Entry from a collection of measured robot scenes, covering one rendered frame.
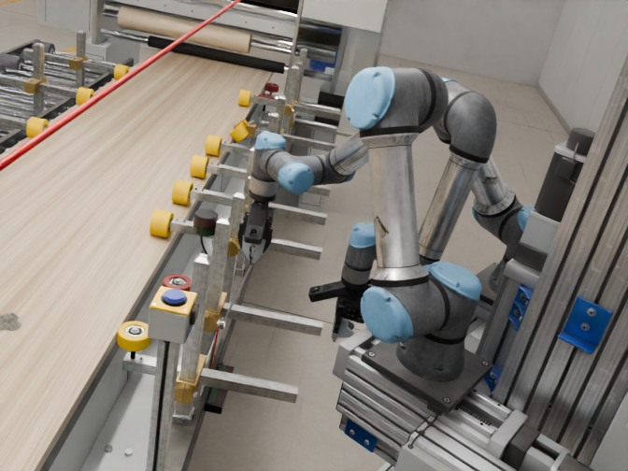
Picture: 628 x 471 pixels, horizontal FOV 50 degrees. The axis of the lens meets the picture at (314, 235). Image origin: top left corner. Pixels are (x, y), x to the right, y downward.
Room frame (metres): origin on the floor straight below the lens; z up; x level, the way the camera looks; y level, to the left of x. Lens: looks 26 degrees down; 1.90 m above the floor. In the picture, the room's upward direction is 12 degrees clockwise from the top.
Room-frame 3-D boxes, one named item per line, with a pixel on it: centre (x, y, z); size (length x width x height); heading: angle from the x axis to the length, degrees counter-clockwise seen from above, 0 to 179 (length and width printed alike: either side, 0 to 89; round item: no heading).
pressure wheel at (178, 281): (1.55, 0.34, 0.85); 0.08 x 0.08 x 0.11
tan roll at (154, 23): (4.11, 0.81, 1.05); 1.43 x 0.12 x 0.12; 91
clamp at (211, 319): (1.53, 0.23, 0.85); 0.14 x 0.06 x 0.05; 1
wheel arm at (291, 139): (2.80, 0.17, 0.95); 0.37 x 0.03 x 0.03; 91
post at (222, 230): (1.51, 0.23, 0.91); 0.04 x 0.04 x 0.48; 1
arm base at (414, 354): (1.24, -0.31, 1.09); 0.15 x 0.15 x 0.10
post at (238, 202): (1.76, 0.23, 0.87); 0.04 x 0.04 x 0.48; 1
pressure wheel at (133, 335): (1.30, 0.38, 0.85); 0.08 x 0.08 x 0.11
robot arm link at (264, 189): (1.58, 0.16, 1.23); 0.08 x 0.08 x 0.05
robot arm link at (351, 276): (1.56, -0.13, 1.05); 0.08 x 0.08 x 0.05
